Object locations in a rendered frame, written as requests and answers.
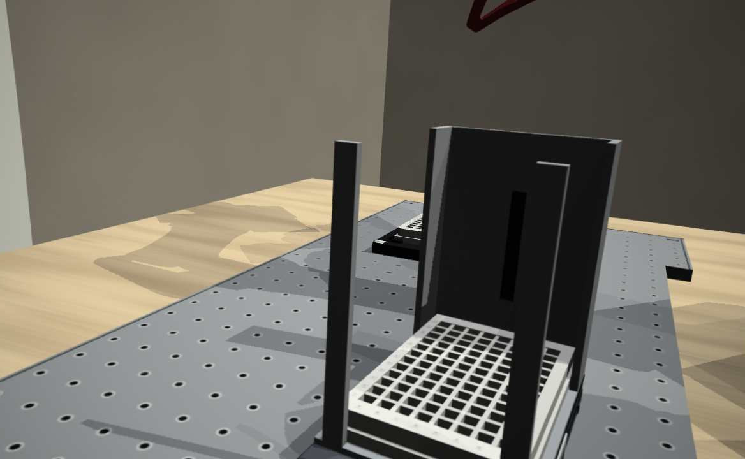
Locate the grey perforated base plate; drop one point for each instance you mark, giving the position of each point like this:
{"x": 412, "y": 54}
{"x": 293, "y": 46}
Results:
{"x": 237, "y": 370}

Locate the black plate holder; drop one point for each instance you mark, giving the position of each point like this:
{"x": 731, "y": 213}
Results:
{"x": 390, "y": 246}

